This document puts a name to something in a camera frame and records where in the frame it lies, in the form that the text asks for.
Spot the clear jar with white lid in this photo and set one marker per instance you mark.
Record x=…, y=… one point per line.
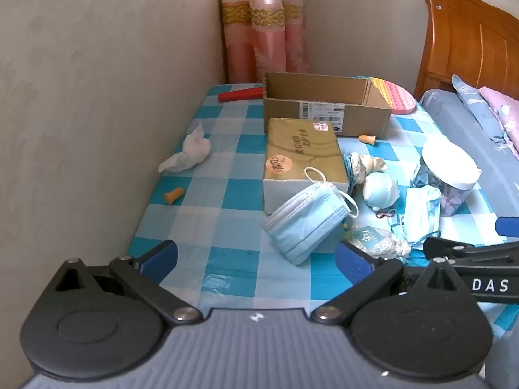
x=446, y=162

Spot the white wrapper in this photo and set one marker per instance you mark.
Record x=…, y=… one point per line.
x=369, y=164

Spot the blue face mask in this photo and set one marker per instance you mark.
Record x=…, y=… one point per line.
x=304, y=223
x=419, y=214

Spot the pink pillow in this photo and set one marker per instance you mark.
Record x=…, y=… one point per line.
x=502, y=105

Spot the orange foam earplug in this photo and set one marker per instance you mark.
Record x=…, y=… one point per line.
x=367, y=139
x=173, y=195

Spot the wooden headboard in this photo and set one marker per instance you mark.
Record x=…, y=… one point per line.
x=466, y=40

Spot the rainbow pop bubble toy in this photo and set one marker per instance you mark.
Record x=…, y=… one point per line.
x=395, y=97

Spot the patterned fabric sachet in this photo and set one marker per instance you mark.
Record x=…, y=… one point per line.
x=375, y=241

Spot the blue checked tablecloth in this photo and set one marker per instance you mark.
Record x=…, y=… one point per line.
x=211, y=194

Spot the cardboard box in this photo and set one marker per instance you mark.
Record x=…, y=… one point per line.
x=365, y=119

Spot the white tissue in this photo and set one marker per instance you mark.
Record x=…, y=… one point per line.
x=194, y=150

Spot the gold tissue pack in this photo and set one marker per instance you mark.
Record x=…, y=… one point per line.
x=300, y=150

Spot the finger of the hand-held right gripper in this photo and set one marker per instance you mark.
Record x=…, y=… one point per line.
x=509, y=225
x=458, y=249

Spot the pale blue squishy toy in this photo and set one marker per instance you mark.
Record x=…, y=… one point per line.
x=379, y=190

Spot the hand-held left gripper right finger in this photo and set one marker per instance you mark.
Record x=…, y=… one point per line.
x=352, y=259

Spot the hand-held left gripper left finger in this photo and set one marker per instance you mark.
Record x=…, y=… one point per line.
x=160, y=257

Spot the pink curtain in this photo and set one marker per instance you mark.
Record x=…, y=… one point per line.
x=263, y=40

